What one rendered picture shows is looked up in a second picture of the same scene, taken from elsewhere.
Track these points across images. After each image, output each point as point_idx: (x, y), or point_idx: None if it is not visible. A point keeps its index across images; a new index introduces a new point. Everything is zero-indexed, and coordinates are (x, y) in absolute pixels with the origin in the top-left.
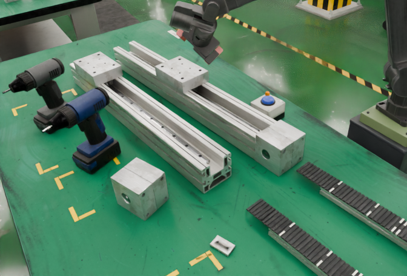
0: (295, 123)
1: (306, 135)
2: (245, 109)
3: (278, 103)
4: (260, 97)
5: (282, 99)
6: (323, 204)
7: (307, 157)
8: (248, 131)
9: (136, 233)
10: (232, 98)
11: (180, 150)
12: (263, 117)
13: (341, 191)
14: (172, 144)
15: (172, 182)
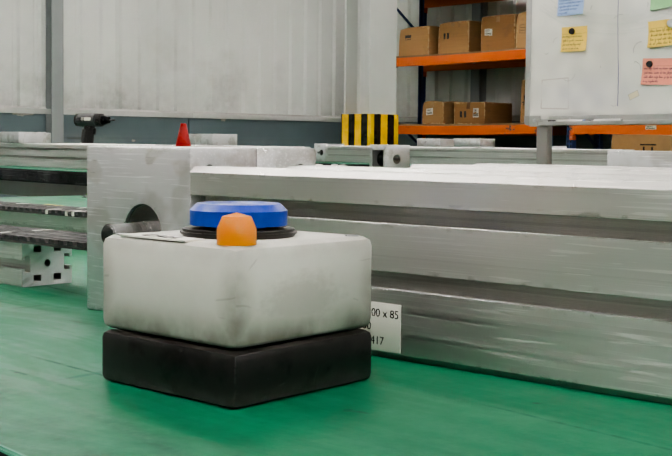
0: (37, 365)
1: (1, 341)
2: (388, 171)
3: (161, 233)
4: (294, 241)
5: (53, 448)
6: (72, 276)
7: (54, 311)
8: (354, 166)
9: None
10: (497, 175)
11: (612, 166)
12: (280, 168)
13: (11, 229)
14: (660, 167)
15: None
